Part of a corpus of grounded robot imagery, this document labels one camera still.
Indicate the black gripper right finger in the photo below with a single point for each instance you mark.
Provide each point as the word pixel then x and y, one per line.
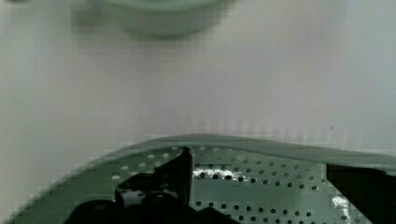
pixel 371 191

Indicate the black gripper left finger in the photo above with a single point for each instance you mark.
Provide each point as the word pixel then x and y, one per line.
pixel 160 197

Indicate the green plastic strainer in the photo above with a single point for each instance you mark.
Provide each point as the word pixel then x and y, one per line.
pixel 249 180

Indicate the green slotted spatula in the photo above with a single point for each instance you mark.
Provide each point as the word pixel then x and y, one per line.
pixel 158 19

